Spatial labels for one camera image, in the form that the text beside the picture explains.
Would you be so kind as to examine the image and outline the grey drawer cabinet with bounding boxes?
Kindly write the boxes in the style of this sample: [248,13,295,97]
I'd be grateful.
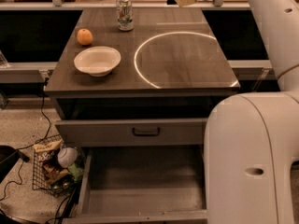
[44,7,241,224]

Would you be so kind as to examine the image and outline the black floor cable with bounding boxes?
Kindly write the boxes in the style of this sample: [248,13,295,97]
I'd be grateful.
[0,77,52,203]

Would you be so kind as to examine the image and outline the upper grey drawer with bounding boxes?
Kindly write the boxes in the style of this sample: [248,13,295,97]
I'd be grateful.
[55,119,206,147]

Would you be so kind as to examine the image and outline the open bottom drawer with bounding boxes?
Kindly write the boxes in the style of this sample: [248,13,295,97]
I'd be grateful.
[63,145,207,224]

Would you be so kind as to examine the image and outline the green 7up can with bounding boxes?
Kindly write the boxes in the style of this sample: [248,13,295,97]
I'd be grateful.
[116,0,134,31]

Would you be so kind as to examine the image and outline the orange fruit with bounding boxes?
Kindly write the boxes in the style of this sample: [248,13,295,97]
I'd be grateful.
[77,29,93,46]

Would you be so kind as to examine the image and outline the white bowl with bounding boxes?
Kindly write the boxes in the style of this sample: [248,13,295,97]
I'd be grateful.
[74,46,121,77]

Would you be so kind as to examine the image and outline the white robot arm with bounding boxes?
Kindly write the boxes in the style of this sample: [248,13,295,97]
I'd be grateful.
[176,0,299,224]

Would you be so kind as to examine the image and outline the black object at left edge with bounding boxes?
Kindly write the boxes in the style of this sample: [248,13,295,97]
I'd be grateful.
[0,146,29,183]

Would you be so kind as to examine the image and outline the yellow chip bag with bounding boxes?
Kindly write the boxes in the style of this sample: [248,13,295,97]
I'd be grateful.
[34,140,62,153]

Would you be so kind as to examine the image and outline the white ball in basket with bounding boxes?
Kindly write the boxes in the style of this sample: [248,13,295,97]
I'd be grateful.
[57,147,78,168]

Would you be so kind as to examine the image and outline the green packet in basket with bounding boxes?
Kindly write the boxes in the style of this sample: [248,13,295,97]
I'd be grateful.
[67,163,84,182]

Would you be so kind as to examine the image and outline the black wire basket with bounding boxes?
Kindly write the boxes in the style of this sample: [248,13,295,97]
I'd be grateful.
[32,134,84,196]

